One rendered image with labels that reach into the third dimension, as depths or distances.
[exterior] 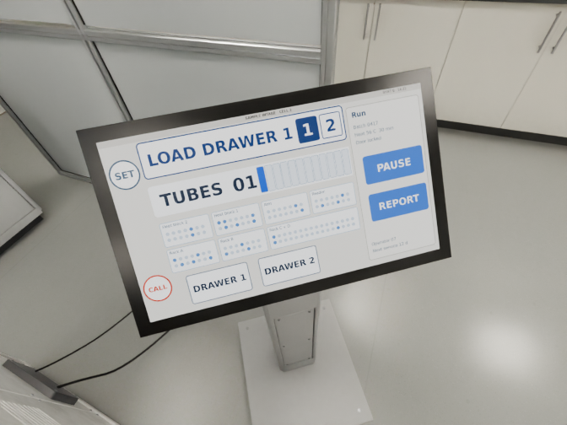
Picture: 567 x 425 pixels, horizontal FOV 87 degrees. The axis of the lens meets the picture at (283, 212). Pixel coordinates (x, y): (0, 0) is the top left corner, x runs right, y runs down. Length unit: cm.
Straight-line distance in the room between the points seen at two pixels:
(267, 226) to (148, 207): 17
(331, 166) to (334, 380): 108
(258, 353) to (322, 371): 28
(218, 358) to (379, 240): 113
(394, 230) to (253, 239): 23
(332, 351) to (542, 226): 141
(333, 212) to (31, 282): 192
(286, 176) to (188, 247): 18
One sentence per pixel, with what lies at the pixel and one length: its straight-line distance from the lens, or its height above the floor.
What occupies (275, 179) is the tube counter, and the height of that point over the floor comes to 111.
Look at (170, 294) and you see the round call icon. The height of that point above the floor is 101.
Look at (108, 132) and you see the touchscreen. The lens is 48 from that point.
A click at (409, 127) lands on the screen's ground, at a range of 52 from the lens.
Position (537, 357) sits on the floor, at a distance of 176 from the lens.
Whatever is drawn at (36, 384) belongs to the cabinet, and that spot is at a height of 34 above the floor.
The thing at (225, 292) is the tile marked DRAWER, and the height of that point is 99.
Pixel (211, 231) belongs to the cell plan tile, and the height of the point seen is 107.
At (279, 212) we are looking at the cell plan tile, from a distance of 45.
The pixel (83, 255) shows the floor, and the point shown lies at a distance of 211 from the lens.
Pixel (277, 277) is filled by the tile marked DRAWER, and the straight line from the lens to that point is 47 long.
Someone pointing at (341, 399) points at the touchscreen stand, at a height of 4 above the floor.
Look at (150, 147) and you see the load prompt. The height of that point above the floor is 117.
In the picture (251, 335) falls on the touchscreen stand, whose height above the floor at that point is 4.
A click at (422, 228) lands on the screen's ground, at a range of 54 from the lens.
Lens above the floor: 141
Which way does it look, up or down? 49 degrees down
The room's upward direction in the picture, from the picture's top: 5 degrees counter-clockwise
